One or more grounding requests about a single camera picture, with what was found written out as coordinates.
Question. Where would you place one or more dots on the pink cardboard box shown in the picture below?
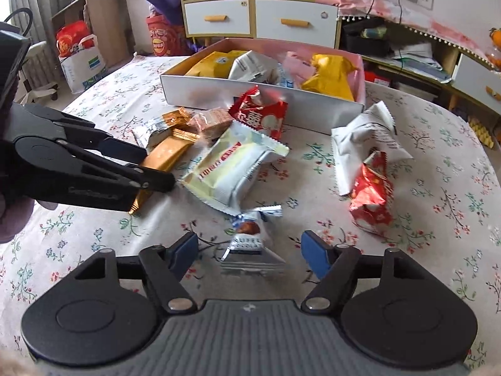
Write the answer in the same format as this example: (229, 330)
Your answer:
(203, 94)

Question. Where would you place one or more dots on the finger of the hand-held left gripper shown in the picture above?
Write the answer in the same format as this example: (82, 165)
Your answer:
(121, 150)
(156, 182)

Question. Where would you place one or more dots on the white triangular snack packet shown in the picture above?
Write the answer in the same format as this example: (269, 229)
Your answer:
(254, 66)

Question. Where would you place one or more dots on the person's left forearm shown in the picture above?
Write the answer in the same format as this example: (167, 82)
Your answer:
(15, 219)

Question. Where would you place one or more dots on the pile of papers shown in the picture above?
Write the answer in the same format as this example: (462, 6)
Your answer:
(418, 58)

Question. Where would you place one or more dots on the red packet white circle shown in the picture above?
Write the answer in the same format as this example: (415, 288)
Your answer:
(260, 111)

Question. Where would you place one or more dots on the pink cloth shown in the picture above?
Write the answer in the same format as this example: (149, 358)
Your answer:
(352, 0)

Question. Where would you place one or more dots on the cream wafer packet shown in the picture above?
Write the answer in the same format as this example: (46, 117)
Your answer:
(231, 164)

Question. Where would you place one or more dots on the pink snack packet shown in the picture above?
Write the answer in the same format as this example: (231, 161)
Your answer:
(297, 66)

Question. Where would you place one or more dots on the yellow block toy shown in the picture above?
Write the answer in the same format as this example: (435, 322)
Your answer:
(483, 131)

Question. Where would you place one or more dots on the clear biscuit packet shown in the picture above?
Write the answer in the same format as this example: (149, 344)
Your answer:
(211, 121)

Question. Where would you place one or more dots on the large yellow snack packet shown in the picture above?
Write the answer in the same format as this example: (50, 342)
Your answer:
(211, 64)

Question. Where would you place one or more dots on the red shopping bag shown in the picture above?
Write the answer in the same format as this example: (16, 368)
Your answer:
(70, 37)

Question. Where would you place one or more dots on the small gold packet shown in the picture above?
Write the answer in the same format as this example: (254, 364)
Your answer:
(178, 117)

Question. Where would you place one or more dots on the red foil packet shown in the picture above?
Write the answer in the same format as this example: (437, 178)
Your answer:
(372, 196)

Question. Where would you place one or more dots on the black basket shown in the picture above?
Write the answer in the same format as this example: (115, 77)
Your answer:
(364, 45)

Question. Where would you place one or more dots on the white stool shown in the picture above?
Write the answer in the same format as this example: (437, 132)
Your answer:
(39, 70)

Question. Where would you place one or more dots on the grey curtain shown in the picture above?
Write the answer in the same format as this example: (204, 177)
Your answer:
(35, 0)

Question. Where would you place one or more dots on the red gift bag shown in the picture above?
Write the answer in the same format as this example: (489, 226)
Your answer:
(164, 39)

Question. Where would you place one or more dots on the small silver blue packet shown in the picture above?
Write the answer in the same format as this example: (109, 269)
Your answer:
(150, 133)

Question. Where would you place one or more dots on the low wooden cabinet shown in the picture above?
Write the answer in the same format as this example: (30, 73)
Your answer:
(454, 90)

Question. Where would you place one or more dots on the white shopping bag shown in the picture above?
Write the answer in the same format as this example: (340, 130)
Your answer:
(84, 70)

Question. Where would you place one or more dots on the small silver chocolate candy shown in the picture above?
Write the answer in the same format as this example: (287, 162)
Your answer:
(246, 235)

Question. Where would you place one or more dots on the gold bar packet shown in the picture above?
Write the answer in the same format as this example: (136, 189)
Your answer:
(168, 152)

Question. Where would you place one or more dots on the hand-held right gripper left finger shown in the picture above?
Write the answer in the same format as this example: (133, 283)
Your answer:
(186, 254)

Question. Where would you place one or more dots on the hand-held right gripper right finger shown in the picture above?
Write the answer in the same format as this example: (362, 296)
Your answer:
(315, 254)

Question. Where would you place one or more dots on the wooden desk shelf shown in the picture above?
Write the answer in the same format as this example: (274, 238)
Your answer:
(101, 19)

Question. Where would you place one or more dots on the orange fruit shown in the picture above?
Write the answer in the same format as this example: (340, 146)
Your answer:
(496, 39)

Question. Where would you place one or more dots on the yellow packet ribbed seam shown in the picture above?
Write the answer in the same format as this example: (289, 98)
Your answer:
(332, 76)

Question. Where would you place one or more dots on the white crinkled snack packet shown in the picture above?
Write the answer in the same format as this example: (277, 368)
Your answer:
(368, 141)

